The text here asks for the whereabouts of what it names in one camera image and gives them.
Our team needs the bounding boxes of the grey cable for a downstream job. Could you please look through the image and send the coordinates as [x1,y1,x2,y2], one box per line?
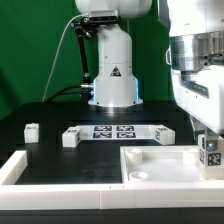
[41,13,90,103]

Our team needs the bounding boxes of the white square tabletop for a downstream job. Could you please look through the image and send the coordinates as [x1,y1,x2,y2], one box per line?
[120,146,224,183]

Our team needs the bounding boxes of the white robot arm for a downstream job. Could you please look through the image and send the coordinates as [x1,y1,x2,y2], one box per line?
[75,0,224,152]

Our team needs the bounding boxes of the black cables at base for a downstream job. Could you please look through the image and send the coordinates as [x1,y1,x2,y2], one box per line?
[46,84,84,103]

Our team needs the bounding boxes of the white U-shaped obstacle fence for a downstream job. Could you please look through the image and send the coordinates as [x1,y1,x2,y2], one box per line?
[0,151,224,210]

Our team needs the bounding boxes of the white marker sheet with tags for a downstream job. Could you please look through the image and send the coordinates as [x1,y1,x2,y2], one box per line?
[79,125,153,140]

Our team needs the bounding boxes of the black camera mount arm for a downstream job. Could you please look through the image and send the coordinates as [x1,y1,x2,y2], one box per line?
[71,20,92,102]

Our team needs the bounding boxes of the grey depth camera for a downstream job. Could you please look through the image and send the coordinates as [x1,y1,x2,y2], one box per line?
[84,10,120,24]

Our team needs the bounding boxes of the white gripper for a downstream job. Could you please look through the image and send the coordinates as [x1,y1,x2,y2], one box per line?
[171,65,224,152]

